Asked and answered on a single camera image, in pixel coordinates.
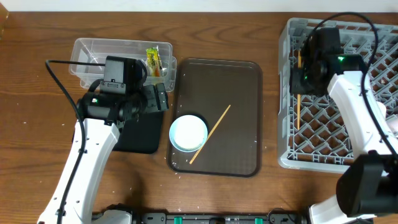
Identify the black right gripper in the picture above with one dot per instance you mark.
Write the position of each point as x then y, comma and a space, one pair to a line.
296, 87

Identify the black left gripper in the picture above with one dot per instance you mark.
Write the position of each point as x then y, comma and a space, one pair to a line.
161, 102

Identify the wooden chopstick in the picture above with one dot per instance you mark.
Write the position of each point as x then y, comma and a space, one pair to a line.
210, 134
298, 112

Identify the yellow green snack wrapper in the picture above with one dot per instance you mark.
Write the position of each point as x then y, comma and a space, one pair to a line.
154, 62

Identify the light blue rice bowl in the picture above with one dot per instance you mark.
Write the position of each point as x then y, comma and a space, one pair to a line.
188, 133

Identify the white cup pink inside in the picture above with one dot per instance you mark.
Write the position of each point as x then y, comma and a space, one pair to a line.
392, 123

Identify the white cup green inside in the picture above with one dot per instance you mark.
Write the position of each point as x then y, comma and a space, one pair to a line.
382, 109

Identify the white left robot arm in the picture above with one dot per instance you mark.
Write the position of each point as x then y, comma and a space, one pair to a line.
118, 97

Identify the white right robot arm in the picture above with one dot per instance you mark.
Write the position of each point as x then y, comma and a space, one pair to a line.
368, 188

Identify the grey dishwasher rack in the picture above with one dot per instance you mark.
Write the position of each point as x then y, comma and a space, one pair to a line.
322, 144

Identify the clear plastic waste bin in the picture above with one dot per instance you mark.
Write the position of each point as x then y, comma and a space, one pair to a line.
91, 50

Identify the black plastic tray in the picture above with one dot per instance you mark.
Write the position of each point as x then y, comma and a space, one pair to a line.
143, 133

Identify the brown serving tray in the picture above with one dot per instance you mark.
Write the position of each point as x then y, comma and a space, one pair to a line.
227, 96

